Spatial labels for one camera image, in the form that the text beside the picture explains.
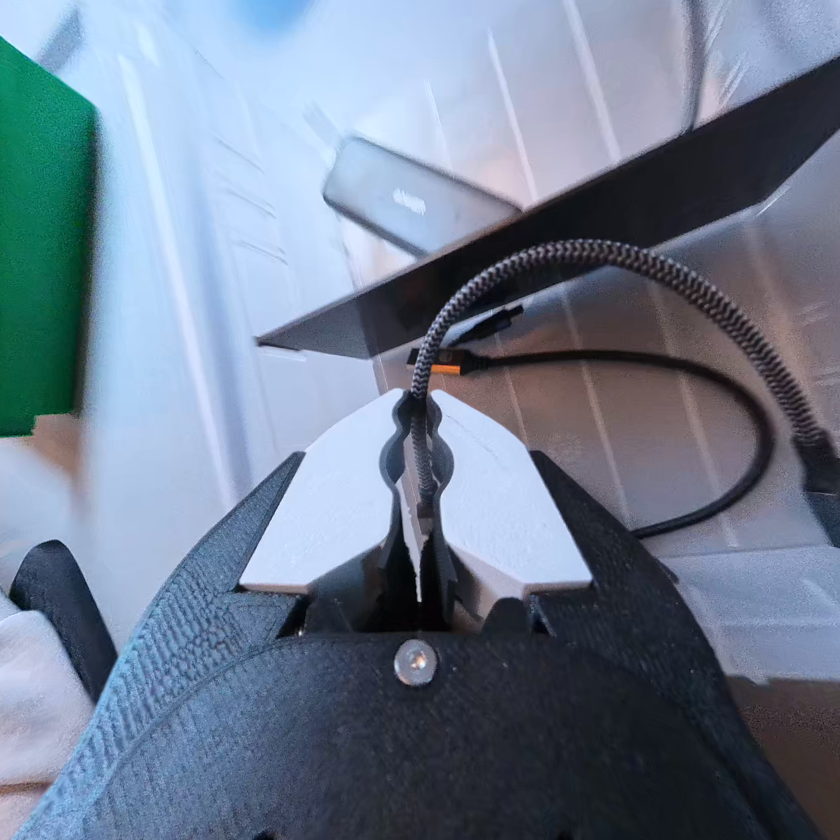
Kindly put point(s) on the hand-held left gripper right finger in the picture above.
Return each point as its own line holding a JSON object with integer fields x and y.
{"x": 505, "y": 518}

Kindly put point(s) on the white plastic bin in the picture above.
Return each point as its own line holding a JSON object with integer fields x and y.
{"x": 590, "y": 98}

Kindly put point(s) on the black usb plug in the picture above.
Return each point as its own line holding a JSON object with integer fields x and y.
{"x": 492, "y": 323}

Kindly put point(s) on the grey usb hub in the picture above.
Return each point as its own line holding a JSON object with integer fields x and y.
{"x": 407, "y": 197}

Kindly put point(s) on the green box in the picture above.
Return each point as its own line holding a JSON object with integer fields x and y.
{"x": 39, "y": 229}

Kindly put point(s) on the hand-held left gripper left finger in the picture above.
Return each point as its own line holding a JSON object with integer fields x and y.
{"x": 328, "y": 512}

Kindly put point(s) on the black divider panel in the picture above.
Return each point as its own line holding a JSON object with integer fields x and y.
{"x": 656, "y": 197}

